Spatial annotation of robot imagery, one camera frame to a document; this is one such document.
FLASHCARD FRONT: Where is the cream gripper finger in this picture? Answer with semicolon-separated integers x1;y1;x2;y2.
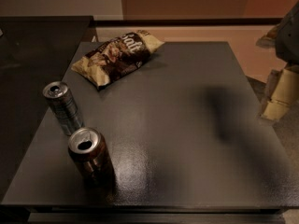
261;64;299;121

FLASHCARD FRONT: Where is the orange soda can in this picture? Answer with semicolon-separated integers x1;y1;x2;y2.
68;127;114;186

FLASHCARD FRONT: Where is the slim silver blue can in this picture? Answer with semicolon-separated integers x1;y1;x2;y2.
43;81;83;135

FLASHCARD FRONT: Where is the brown white chip bag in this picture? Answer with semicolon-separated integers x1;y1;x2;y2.
71;30;164;89

